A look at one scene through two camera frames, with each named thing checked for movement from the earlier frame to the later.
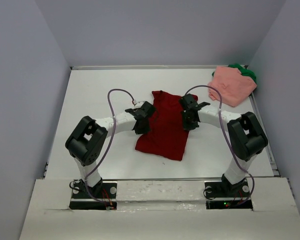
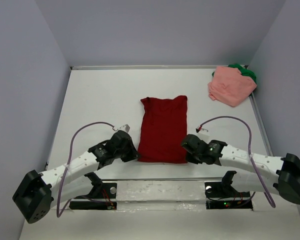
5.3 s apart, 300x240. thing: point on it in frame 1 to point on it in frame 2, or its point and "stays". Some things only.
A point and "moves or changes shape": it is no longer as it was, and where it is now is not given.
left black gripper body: [144, 128] to [126, 154]
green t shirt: [244, 72] stays
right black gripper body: [188, 124] to [193, 157]
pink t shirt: [234, 86] stays
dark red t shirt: [167, 136] moves or changes shape
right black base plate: [220, 196] stays
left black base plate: [82, 199] stays
